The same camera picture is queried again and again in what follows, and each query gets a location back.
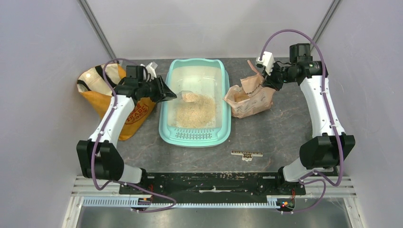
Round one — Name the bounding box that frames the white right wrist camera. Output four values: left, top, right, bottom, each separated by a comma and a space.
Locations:
256, 51, 275, 76

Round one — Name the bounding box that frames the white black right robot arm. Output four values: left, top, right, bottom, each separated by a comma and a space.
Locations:
256, 43, 355, 194

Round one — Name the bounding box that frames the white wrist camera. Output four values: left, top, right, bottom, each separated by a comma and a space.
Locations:
256, 51, 275, 76
141, 62, 158, 82

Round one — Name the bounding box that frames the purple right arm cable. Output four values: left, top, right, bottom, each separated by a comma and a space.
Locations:
259, 29, 345, 215

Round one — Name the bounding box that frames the orange Trader Joe's bag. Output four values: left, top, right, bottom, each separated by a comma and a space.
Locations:
77, 63, 156, 141

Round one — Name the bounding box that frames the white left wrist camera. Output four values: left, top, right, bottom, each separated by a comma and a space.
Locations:
141, 62, 158, 82

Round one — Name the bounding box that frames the teal plastic litter box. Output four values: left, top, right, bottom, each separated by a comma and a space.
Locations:
159, 58, 231, 148

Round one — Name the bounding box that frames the pink cat litter bag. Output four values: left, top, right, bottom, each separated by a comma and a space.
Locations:
224, 60, 276, 119

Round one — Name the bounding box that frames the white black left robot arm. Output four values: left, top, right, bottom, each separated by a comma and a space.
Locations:
77, 62, 176, 194

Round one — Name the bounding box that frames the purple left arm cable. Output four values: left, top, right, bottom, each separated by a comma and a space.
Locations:
90, 58, 177, 214

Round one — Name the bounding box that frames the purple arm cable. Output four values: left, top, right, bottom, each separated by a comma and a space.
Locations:
90, 58, 177, 214
259, 29, 345, 215

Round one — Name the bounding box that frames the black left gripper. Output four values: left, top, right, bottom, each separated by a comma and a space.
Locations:
138, 75, 176, 104

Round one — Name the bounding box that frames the tan litter pile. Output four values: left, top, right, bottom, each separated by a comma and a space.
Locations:
175, 94, 216, 128

